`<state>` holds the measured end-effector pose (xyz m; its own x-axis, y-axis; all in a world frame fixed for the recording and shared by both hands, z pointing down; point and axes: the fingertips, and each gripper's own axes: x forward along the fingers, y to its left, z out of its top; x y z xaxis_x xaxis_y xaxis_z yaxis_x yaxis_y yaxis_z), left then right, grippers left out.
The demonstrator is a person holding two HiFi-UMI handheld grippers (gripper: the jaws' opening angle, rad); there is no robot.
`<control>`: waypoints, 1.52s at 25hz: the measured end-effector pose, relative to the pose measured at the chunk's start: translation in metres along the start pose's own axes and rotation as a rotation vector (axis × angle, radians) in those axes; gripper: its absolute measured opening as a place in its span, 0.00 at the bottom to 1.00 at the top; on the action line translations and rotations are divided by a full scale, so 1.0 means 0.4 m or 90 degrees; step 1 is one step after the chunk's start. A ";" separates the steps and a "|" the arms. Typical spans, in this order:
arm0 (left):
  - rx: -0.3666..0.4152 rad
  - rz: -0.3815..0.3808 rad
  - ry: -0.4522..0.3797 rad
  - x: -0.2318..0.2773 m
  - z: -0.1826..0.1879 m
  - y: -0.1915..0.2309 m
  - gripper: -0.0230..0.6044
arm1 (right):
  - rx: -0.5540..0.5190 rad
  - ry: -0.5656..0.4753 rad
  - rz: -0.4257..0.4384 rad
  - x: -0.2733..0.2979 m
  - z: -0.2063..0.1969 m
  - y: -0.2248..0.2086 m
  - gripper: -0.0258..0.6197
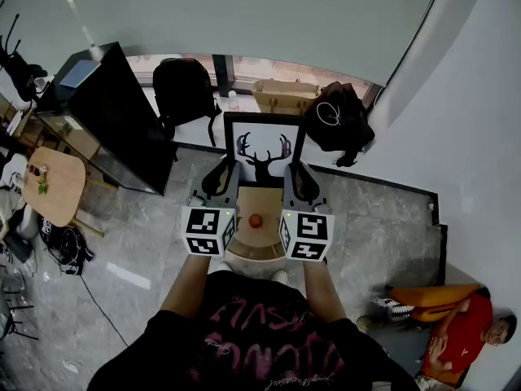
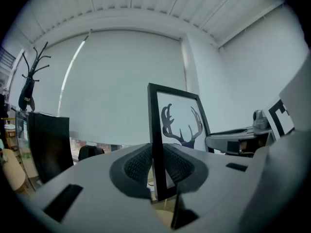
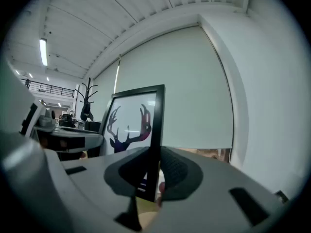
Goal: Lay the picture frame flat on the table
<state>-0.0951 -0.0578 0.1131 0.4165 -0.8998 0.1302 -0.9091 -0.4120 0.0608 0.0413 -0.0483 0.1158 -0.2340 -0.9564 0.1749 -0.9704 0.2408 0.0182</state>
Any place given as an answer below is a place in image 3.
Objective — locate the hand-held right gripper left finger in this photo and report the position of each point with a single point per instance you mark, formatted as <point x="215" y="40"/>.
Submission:
<point x="97" y="178"/>

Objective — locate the black balcony railing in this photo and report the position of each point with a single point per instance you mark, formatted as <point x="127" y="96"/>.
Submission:
<point x="48" y="88"/>

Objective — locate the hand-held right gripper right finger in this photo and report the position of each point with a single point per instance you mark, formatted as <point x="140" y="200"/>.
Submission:
<point x="209" y="203"/>

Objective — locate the person's right hand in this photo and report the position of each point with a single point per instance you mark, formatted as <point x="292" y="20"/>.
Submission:
<point x="161" y="190"/>

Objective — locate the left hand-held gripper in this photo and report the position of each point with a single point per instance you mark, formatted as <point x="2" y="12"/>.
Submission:
<point x="14" y="101"/>

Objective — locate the grey fisheye camera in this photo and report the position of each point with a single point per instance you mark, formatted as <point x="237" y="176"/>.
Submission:
<point x="47" y="120"/>

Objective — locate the black hanging bag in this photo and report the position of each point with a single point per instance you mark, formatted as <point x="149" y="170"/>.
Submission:
<point x="86" y="111"/>

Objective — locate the long ceiling tube light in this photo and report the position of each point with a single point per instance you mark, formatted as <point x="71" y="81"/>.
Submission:
<point x="43" y="52"/>

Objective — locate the small black bag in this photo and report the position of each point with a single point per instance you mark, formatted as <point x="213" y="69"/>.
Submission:
<point x="66" y="121"/>

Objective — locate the black coat rack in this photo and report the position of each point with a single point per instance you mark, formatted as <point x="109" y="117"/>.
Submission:
<point x="89" y="88"/>

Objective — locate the white roller blind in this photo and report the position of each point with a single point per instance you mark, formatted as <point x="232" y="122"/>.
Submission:
<point x="104" y="93"/>
<point x="189" y="86"/>

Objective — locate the black framed deer picture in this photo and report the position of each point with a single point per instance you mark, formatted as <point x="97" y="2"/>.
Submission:
<point x="157" y="120"/>

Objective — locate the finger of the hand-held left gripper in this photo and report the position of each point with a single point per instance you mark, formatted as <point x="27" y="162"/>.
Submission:
<point x="93" y="141"/>

